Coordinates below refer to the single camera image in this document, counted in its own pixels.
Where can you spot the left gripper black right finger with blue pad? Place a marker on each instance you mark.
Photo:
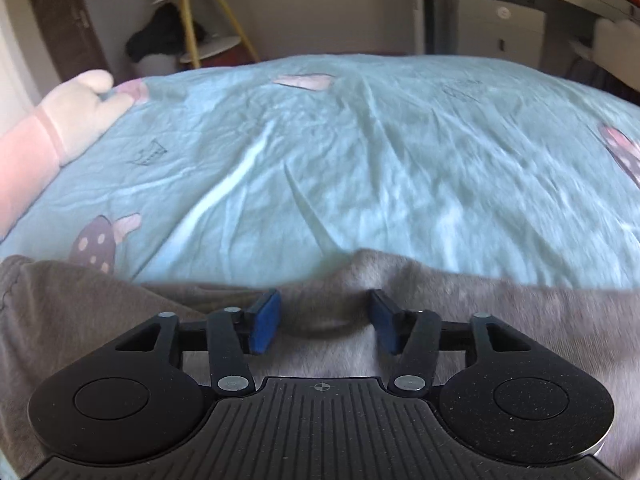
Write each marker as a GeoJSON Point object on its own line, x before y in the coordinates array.
{"type": "Point", "coordinates": [417, 338]}

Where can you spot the yellow-legged round side table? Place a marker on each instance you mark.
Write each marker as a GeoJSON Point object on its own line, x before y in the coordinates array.
{"type": "Point", "coordinates": [210, 28]}

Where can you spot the light blue printed bedsheet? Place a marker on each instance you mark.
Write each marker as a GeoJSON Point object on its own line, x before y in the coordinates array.
{"type": "Point", "coordinates": [281, 171]}

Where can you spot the dark brown door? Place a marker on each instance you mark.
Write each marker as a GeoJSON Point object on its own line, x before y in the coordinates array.
{"type": "Point", "coordinates": [69, 36]}

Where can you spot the grey knit pants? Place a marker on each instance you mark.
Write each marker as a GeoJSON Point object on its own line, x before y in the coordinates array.
{"type": "Point", "coordinates": [54, 313]}

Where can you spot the white fluffy stool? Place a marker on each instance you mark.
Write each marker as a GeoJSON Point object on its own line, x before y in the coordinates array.
{"type": "Point", "coordinates": [615, 49]}

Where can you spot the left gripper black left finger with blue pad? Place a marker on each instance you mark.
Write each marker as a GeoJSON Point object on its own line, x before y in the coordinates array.
{"type": "Point", "coordinates": [151, 355]}

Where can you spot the pink plush toy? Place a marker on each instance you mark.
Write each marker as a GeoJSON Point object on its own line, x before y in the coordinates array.
{"type": "Point", "coordinates": [68, 121]}

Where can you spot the white drawer cabinet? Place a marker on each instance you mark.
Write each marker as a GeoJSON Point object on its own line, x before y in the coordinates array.
{"type": "Point", "coordinates": [504, 29]}

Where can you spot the black clothing pile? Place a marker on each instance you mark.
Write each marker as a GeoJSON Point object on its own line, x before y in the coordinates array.
{"type": "Point", "coordinates": [164, 34]}

